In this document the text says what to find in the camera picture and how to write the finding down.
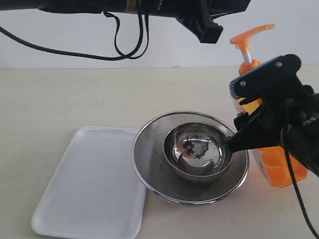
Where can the small stainless steel bowl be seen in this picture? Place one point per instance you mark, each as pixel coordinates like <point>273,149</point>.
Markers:
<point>197,152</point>

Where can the steel mesh strainer basket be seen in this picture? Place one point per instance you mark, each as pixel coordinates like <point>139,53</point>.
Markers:
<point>149,163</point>

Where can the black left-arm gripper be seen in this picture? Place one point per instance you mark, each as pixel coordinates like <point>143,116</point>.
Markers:
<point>196,15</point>

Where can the orange dish soap pump bottle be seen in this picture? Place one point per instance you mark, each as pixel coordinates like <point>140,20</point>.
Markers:
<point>271,160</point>

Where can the white rectangular plastic tray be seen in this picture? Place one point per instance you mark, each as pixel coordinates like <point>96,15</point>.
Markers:
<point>94,192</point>

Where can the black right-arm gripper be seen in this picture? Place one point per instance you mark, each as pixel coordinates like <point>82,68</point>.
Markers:
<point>301,143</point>

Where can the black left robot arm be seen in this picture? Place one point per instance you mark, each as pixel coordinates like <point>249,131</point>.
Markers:
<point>76,6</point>

